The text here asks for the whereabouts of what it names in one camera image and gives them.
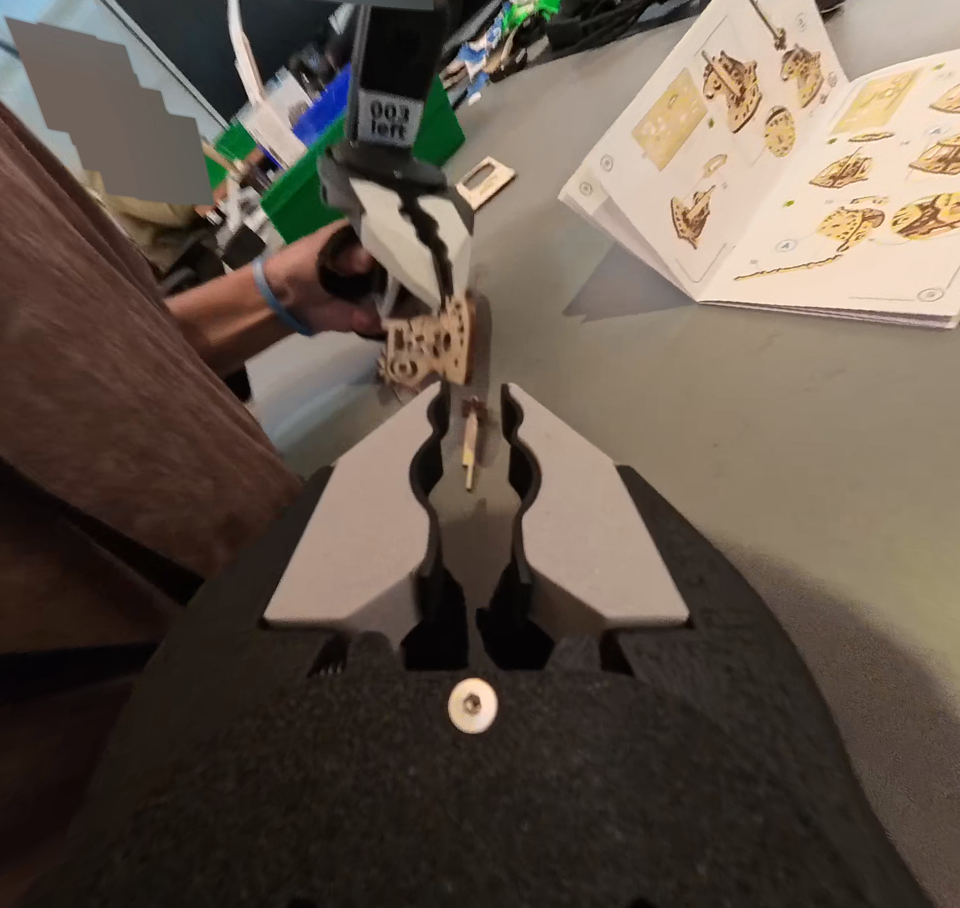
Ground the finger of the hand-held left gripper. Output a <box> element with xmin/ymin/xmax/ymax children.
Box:
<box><xmin>414</xmin><ymin>191</ymin><xmax>477</xmax><ymax>302</ymax></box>
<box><xmin>348</xmin><ymin>176</ymin><xmax>455</xmax><ymax>311</ymax></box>

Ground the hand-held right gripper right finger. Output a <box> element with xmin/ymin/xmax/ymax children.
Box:
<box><xmin>480</xmin><ymin>381</ymin><xmax>691</xmax><ymax>635</ymax></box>

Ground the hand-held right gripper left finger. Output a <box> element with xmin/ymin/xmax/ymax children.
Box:
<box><xmin>262</xmin><ymin>381</ymin><xmax>471</xmax><ymax>635</ymax></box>

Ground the wooden model assembly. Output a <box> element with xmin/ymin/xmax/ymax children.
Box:
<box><xmin>375</xmin><ymin>291</ymin><xmax>478</xmax><ymax>389</ymax></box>

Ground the small wooden peg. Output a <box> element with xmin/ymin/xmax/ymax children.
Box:
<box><xmin>460</xmin><ymin>396</ymin><xmax>490</xmax><ymax>494</ymax></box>

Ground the person's left forearm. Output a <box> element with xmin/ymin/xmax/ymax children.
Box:
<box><xmin>163</xmin><ymin>257</ymin><xmax>301</xmax><ymax>380</ymax></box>

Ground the person's left hand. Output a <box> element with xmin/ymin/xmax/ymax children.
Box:
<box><xmin>266</xmin><ymin>221</ymin><xmax>388</xmax><ymax>339</ymax></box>

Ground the laser-cut wooden part sheet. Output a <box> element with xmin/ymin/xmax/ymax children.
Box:
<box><xmin>454</xmin><ymin>155</ymin><xmax>517</xmax><ymax>211</ymax></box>

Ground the blue plastic bin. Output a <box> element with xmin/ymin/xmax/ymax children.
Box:
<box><xmin>292</xmin><ymin>64</ymin><xmax>354</xmax><ymax>146</ymax></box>

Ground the green plastic bin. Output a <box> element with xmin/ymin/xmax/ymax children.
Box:
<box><xmin>213</xmin><ymin>75</ymin><xmax>466</xmax><ymax>245</ymax></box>

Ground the blue and white toy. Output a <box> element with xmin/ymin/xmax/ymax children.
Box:
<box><xmin>453</xmin><ymin>23</ymin><xmax>505</xmax><ymax>108</ymax></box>

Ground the blue wristband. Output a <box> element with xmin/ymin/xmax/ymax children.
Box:
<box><xmin>251</xmin><ymin>254</ymin><xmax>316</xmax><ymax>338</ymax></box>

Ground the white paper packet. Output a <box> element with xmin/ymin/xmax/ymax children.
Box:
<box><xmin>225</xmin><ymin>0</ymin><xmax>310</xmax><ymax>168</ymax></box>

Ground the green toy figure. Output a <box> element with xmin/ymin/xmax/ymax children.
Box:
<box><xmin>501</xmin><ymin>0</ymin><xmax>564</xmax><ymax>30</ymax></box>

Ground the person's brown garment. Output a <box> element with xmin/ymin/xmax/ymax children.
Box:
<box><xmin>0</xmin><ymin>101</ymin><xmax>305</xmax><ymax>908</ymax></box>

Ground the open instruction booklet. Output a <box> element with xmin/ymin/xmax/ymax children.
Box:
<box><xmin>558</xmin><ymin>0</ymin><xmax>960</xmax><ymax>330</ymax></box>

